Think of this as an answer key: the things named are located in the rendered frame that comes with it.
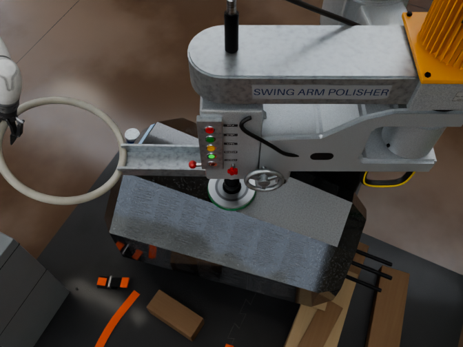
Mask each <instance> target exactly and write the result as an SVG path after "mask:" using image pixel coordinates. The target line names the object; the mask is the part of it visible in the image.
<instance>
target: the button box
mask: <svg viewBox="0 0 463 347"><path fill-rule="evenodd" d="M196 124H197V131H198V142H199V149H200V161H201V167H202V169H223V125H222V118H203V117H201V116H200V115H198V116H197V117H196ZM208 126H211V127H214V128H215V132H214V133H211V134H208V133H206V132H205V131H204V128H205V127H208ZM206 136H213V137H215V138H216V140H215V141H214V142H212V143H209V142H207V141H206V140H205V137H206ZM207 145H214V146H216V150H214V151H208V150H206V146H207ZM210 153H213V154H216V158H215V159H208V158H207V154H210ZM209 161H214V162H216V163H217V165H216V166H215V167H210V166H208V165H207V163H208V162H209Z"/></svg>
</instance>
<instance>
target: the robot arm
mask: <svg viewBox="0 0 463 347"><path fill-rule="evenodd" d="M21 90H22V76H21V72H20V69H19V67H18V66H17V64H16V63H15V62H14V61H12V60H11V58H10V53H9V51H8V49H7V47H6V45H5V43H4V42H3V40H2V39H1V37H0V122H1V121H2V120H4V121H6V122H7V124H8V125H9V127H10V131H11V134H10V144H11V145H12V144H13V143H14V142H15V140H16V139H17V137H20V136H21V135H22V133H23V123H24V122H25V120H23V119H22V120H20V119H19V118H18V116H17V108H18V107H19V99H20V95H21ZM15 121H16V122H17V126H16V123H15Z"/></svg>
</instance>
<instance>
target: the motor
mask: <svg viewBox="0 0 463 347"><path fill-rule="evenodd" d="M402 20H403V23H404V27H405V30H406V33H407V37H408V40H409V45H410V47H411V51H412V54H413V58H414V61H415V66H416V68H417V71H418V76H419V78H420V82H421V84H463V0H433V3H432V4H431V7H430V9H429V11H428V12H410V11H409V12H403V13H402Z"/></svg>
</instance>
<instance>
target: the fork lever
mask: <svg viewBox="0 0 463 347"><path fill-rule="evenodd" d="M121 148H125V149H126V150H127V161H126V165H125V167H117V170H118V171H122V172H123V174H122V175H131V176H206V173H205V169H202V167H196V168H194V169H191V168H190V167H189V162H190V161H191V160H194V161H196V162H201V161H200V149H199V145H156V144H121Z"/></svg>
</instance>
